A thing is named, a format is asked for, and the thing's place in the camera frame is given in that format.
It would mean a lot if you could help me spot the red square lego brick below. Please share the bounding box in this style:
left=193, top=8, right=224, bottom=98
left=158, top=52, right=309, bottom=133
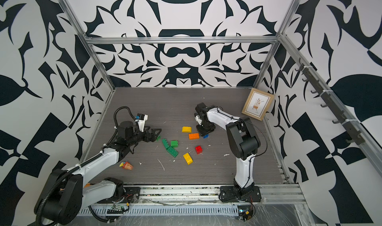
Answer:
left=195, top=145, right=203, bottom=154

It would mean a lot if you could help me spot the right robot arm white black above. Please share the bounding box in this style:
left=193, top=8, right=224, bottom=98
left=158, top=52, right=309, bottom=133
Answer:
left=194, top=103, right=262, bottom=203

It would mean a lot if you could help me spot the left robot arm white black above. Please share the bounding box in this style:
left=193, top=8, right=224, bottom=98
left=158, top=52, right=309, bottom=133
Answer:
left=34, top=120, right=162, bottom=226

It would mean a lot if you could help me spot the orange flat lego brick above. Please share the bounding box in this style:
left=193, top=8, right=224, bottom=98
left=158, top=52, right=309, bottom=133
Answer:
left=189, top=133, right=200, bottom=140

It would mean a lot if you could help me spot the dark green long lego brick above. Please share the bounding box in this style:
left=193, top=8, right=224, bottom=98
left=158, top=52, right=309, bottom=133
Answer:
left=162, top=138, right=170, bottom=150

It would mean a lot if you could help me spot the yellow curved lego brick far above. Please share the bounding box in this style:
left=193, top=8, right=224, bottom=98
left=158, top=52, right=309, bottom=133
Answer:
left=182, top=126, right=193, bottom=133

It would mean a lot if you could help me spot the yellow curved lego brick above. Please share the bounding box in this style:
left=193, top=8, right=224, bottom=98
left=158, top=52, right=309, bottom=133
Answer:
left=182, top=126, right=193, bottom=133
left=183, top=153, right=193, bottom=165

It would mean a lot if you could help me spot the light green square lego brick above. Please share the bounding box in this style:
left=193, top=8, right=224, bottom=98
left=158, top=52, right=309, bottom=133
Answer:
left=171, top=140, right=179, bottom=147

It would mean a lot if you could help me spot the dark green wide lego brick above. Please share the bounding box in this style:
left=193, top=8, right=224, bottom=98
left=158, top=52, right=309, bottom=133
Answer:
left=166, top=147, right=179, bottom=158

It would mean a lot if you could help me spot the yellow curved lego brick near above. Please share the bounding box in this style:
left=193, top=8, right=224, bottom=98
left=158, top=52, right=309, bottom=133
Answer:
left=183, top=153, right=193, bottom=165

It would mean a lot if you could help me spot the small colourful toy figure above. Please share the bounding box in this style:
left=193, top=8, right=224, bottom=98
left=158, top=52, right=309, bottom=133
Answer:
left=119, top=161, right=133, bottom=170

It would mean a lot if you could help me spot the wooden framed picture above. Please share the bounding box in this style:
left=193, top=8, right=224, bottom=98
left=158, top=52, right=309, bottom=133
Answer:
left=242, top=88, right=275, bottom=121

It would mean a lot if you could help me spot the small circuit board left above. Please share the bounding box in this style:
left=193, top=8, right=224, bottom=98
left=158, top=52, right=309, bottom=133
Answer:
left=107, top=203, right=130, bottom=214

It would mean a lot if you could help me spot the small circuit board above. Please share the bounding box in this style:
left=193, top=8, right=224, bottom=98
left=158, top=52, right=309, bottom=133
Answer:
left=107, top=203, right=130, bottom=214
left=238, top=205, right=256, bottom=222

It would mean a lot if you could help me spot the small circuit board right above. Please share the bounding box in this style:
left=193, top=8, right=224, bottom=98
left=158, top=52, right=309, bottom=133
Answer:
left=238, top=205, right=256, bottom=222

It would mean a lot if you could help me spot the black corrugated cable hose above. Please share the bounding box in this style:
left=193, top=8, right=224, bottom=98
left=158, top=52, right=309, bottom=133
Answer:
left=102, top=106, right=136, bottom=149

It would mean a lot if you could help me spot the white slotted cable duct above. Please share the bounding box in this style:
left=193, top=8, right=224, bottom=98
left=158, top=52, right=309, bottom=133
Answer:
left=92, top=204, right=240, bottom=217

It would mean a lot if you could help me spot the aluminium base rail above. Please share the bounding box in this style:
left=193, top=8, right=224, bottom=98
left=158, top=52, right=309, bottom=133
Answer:
left=136, top=184, right=306, bottom=205

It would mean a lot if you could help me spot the wall hook rail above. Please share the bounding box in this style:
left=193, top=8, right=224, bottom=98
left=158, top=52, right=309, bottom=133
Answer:
left=297, top=63, right=366, bottom=145

